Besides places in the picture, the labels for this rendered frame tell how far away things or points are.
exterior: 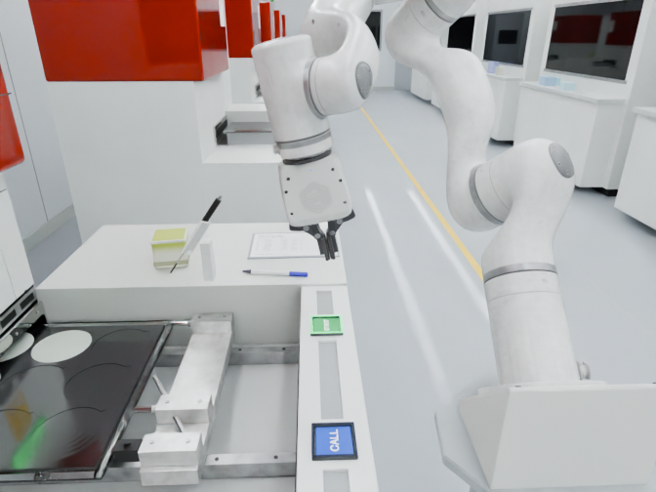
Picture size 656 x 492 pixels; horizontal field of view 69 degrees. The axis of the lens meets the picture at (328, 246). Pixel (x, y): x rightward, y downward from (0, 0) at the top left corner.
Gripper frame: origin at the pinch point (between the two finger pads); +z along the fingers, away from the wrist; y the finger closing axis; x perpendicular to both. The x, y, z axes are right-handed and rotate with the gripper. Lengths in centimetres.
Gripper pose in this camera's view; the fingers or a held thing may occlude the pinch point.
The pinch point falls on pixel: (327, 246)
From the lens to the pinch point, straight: 77.7
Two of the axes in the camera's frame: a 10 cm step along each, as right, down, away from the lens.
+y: 9.8, -2.0, -0.5
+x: -0.4, -4.1, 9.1
